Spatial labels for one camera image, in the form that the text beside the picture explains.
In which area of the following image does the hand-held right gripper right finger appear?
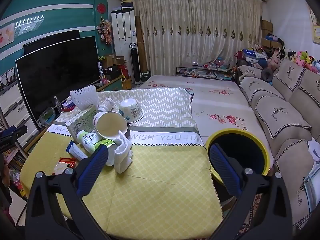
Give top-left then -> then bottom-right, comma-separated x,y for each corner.
209,143 -> 293,240

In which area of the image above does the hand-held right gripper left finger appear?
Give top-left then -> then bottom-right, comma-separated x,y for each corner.
25,144 -> 110,240

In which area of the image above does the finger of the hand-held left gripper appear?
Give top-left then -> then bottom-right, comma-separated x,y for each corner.
0,125 -> 28,153

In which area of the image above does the yellow rimmed dark waste bin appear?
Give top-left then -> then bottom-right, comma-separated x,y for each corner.
205,129 -> 275,205

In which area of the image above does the blue white wrapper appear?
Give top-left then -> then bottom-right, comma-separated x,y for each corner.
66,141 -> 89,161

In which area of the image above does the red snack packet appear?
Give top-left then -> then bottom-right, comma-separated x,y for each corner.
51,157 -> 77,175

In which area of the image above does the white green drink bottle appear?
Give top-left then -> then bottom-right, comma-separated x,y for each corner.
77,130 -> 118,166

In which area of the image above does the white cloth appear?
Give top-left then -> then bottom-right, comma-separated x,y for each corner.
114,130 -> 133,173

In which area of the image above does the light green cardboard box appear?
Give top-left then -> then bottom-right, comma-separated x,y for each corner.
65,105 -> 98,140

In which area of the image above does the paper cup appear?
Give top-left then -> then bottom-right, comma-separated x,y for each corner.
93,111 -> 128,139

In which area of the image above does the white pill bottle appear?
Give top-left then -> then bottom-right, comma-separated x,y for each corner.
97,97 -> 114,113

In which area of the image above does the white paper bowl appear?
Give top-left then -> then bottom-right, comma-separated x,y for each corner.
118,98 -> 144,124

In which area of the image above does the white drawer cabinet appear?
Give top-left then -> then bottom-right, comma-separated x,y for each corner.
0,81 -> 40,153

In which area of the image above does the shelf of books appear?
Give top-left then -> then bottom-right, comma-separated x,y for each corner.
0,147 -> 25,195

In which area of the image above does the clear plastic box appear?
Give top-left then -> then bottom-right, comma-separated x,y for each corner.
39,107 -> 56,127

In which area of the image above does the yellow printed tablecloth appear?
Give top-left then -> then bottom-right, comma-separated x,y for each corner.
20,87 -> 224,234

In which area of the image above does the large black television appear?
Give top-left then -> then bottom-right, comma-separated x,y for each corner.
15,36 -> 100,122

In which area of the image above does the beige fabric sofa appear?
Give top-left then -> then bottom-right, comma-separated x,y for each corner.
236,59 -> 320,230

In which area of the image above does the floral white sheet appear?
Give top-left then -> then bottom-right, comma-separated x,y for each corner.
139,74 -> 250,150

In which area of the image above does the clear plastic bag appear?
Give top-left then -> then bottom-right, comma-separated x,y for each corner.
304,170 -> 320,213

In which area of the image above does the white crumpled paper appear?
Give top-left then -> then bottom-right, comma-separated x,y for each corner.
306,137 -> 320,165

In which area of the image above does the cluttered glass coffee table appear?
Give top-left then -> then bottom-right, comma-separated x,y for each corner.
176,64 -> 237,82

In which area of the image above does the dark neck pillow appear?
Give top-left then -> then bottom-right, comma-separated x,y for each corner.
261,69 -> 274,82

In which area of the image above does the open cardboard box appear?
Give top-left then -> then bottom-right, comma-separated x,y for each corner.
99,54 -> 115,68
114,56 -> 128,67

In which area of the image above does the white tower fan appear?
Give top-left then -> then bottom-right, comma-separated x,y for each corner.
129,42 -> 142,85

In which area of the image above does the artificial flower decoration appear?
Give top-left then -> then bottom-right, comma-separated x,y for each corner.
96,17 -> 112,45

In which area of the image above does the pile of plush toys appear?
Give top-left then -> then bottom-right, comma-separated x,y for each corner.
260,46 -> 320,74

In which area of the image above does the white standing air conditioner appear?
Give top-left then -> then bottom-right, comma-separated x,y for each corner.
111,9 -> 137,85

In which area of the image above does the beige patterned curtain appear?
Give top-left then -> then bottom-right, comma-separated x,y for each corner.
120,0 -> 262,77

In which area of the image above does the stack of cardboard boxes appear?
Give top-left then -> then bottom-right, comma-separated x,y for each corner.
261,20 -> 273,48

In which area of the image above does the photo frame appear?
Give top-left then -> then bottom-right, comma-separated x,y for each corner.
0,67 -> 17,88

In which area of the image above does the pink wall picture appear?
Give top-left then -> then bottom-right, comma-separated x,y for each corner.
0,22 -> 15,48

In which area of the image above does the framed wall picture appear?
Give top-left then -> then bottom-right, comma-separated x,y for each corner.
310,5 -> 320,43

